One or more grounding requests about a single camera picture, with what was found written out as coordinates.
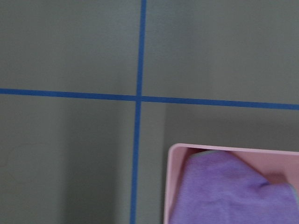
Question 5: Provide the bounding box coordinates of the purple microfiber cloth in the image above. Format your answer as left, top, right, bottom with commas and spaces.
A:
169, 150, 299, 224

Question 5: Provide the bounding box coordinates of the pink plastic tray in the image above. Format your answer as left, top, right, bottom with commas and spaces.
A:
163, 143, 299, 224

